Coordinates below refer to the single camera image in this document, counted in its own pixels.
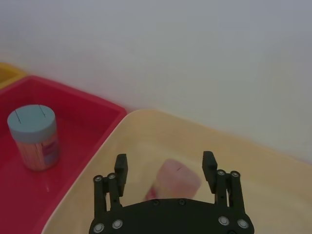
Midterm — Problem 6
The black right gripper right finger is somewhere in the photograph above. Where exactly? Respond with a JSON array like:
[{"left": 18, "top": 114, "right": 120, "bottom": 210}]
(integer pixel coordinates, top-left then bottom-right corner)
[{"left": 201, "top": 151, "right": 247, "bottom": 217}]

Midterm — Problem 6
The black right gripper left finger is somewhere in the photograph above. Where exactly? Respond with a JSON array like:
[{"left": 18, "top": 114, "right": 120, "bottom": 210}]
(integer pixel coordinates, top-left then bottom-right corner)
[{"left": 93, "top": 154, "right": 129, "bottom": 220}]

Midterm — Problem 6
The jar with pink lid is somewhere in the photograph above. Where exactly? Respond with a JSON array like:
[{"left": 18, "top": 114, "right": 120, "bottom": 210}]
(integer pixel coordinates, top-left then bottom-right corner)
[{"left": 143, "top": 158, "right": 202, "bottom": 202}]

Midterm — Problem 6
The cream plastic tray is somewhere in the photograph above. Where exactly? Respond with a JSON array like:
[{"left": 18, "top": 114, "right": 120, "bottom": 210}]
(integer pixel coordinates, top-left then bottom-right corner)
[{"left": 41, "top": 109, "right": 312, "bottom": 234}]

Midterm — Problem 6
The red plastic tray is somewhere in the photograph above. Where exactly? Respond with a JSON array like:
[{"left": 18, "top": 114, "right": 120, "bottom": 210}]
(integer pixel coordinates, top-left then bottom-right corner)
[{"left": 0, "top": 75, "right": 128, "bottom": 234}]

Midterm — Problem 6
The jar with blue lid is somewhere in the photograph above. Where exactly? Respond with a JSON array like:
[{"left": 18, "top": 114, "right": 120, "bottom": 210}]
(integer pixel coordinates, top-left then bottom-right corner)
[{"left": 7, "top": 104, "right": 60, "bottom": 172}]

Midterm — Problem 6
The white table cloth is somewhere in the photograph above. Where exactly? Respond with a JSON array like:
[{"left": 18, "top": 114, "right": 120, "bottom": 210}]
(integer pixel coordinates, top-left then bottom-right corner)
[{"left": 0, "top": 0, "right": 312, "bottom": 168}]

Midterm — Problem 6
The yellow plastic tray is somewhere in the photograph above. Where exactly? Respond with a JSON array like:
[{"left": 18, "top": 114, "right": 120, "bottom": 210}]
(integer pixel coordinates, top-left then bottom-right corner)
[{"left": 0, "top": 62, "right": 26, "bottom": 90}]

